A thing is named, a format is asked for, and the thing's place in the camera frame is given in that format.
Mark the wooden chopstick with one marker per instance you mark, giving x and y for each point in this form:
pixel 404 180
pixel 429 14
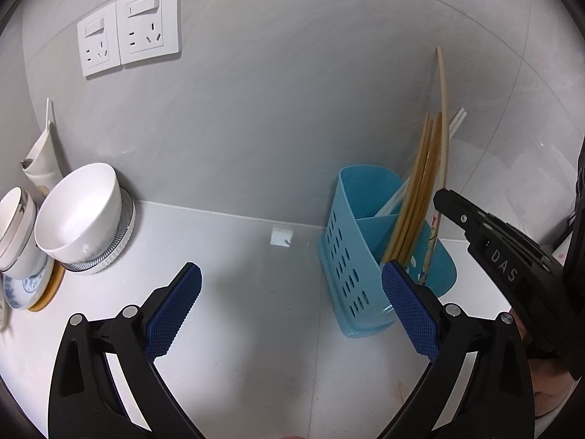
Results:
pixel 427 178
pixel 419 183
pixel 434 178
pixel 401 391
pixel 413 178

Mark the cream chopstick floral end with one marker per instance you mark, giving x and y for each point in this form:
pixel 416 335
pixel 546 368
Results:
pixel 444 114

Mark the small white rimmed bowl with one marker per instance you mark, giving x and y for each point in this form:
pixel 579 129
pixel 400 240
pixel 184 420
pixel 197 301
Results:
pixel 16 219
pixel 23 265

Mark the blue plastic utensil holder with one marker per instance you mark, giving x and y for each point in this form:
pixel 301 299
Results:
pixel 347 238

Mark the white wall socket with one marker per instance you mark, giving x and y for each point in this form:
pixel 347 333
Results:
pixel 148 23
pixel 98 41

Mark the white pink-flowered board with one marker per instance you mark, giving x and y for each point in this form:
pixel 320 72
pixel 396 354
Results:
pixel 561 248

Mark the large white bowl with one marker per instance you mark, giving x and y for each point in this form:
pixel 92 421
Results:
pixel 77 210

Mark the person's right hand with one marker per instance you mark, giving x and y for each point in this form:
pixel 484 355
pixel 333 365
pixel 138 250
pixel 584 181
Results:
pixel 548 386

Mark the bundle of wooden chopsticks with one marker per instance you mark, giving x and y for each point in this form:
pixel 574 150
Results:
pixel 395 199

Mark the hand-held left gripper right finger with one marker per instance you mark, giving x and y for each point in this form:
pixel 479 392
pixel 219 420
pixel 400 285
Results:
pixel 409 311

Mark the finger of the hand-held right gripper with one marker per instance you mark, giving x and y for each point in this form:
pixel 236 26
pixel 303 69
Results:
pixel 457 210

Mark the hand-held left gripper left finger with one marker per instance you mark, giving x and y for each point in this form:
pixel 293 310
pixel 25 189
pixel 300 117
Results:
pixel 176 311

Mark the blue patterned plate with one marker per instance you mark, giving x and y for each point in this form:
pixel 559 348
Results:
pixel 23 290

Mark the blue striped ribbed plate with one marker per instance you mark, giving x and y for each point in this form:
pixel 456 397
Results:
pixel 121 233

